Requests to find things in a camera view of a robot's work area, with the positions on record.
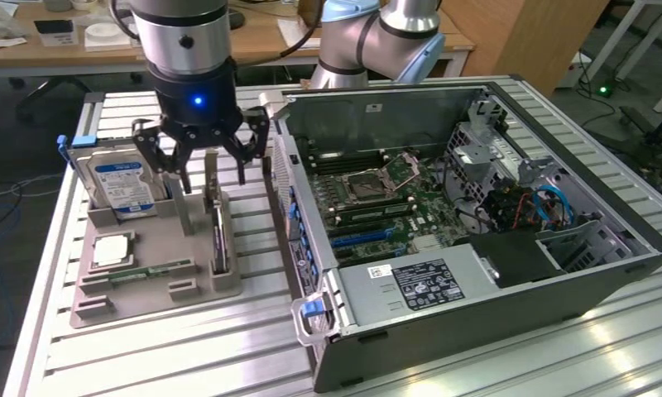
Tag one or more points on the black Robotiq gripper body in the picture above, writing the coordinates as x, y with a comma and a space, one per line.
195, 111

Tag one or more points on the green GPU with metal bracket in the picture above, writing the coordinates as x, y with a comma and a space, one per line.
220, 240

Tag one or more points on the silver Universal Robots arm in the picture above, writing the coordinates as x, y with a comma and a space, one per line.
181, 41

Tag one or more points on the hard disk with blue label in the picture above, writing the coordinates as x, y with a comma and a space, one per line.
119, 186

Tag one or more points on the blue disk caddy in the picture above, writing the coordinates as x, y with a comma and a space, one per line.
83, 141

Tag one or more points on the grey parts rack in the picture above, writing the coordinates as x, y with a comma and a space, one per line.
187, 248

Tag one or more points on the CPU socket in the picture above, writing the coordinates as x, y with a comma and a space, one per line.
367, 186

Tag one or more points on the white box with round tape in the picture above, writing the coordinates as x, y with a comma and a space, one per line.
107, 39

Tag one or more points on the silver CPU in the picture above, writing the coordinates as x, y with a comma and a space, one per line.
112, 251

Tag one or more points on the black chair base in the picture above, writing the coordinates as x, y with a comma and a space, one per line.
55, 87

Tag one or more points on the stack of white papers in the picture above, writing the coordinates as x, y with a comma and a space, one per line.
295, 35

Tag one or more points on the green RAM stick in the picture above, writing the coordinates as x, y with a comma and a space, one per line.
160, 269

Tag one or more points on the black RAM stick with label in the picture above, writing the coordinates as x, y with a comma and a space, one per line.
375, 213

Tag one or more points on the silver socket cover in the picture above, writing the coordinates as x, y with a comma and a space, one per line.
405, 169

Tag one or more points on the brown cardboard box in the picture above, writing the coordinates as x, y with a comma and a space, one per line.
308, 12

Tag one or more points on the white box with black top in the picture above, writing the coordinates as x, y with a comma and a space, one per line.
55, 33

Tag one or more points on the green Dell motherboard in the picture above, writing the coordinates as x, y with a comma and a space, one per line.
419, 215

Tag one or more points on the grey cup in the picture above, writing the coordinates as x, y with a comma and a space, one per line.
57, 5

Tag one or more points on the wooden desk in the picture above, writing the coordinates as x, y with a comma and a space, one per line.
10, 54

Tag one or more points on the white paper slip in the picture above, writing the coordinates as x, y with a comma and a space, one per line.
5, 42

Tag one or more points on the silver chipset heatsink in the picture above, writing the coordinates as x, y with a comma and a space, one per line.
430, 244

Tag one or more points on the metal disk bay cage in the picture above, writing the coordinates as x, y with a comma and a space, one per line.
474, 157

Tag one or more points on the grey power supply unit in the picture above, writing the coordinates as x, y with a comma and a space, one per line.
419, 281

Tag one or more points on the wooden cabinet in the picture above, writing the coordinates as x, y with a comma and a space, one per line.
541, 41

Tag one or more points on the open black PC case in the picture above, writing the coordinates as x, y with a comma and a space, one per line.
474, 331

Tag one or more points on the green indicator light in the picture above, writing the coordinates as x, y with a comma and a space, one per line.
602, 89

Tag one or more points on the black equipment stand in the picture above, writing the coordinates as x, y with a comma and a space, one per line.
640, 120

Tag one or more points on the grey metal drive bracket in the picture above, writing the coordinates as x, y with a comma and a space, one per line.
580, 248

